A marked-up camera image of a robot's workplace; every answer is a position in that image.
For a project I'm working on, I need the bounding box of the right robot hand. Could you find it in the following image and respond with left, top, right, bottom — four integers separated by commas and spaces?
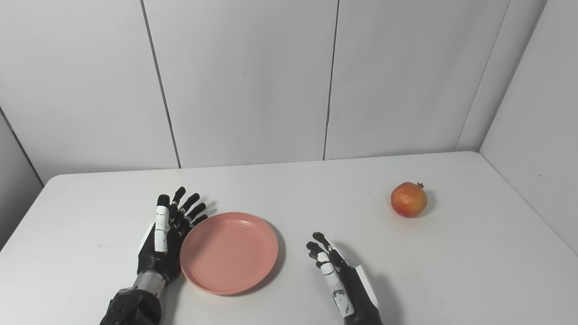
306, 232, 384, 325

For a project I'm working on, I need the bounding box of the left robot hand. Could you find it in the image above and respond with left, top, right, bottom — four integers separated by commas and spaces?
137, 186, 209, 284

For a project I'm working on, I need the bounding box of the pink plate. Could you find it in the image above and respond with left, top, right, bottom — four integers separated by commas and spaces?
180, 212, 279, 296

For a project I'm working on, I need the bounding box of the red orange pomegranate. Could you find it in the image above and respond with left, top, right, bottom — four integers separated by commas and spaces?
391, 181, 428, 218

